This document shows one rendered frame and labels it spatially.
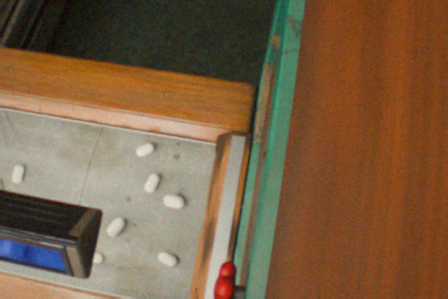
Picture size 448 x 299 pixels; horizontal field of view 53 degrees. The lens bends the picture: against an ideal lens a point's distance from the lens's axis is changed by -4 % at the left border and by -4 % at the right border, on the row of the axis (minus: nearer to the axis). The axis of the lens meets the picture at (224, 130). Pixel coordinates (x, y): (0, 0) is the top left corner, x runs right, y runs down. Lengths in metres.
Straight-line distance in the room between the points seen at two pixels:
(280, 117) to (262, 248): 0.09
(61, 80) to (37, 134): 0.11
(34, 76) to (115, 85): 0.16
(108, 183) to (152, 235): 0.12
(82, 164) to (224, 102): 0.29
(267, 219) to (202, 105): 0.56
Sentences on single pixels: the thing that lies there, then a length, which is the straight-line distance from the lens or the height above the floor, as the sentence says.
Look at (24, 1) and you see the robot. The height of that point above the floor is 0.34.
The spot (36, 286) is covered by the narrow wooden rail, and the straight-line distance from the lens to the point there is 0.88.
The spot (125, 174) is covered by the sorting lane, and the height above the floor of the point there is 0.74.
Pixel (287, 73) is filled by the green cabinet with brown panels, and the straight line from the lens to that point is 0.34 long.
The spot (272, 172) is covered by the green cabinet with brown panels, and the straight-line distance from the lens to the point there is 0.32.
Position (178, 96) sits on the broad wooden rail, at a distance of 0.86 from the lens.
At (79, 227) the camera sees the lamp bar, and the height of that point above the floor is 1.10.
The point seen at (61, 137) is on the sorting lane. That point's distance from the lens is 0.92.
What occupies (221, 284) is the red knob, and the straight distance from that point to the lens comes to 0.32.
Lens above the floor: 1.58
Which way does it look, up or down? 75 degrees down
